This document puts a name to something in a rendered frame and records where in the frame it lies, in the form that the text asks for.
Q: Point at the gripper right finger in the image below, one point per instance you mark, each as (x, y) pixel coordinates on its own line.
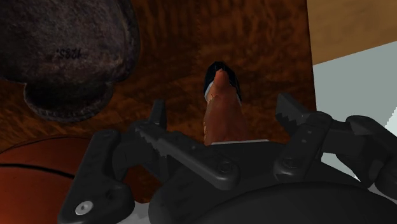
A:
(305, 136)

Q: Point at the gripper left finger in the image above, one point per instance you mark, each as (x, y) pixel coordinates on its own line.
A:
(189, 152)

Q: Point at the brown wooden table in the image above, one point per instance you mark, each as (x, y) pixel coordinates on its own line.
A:
(263, 46)

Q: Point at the orange basketball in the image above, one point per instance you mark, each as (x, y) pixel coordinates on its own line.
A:
(31, 192)

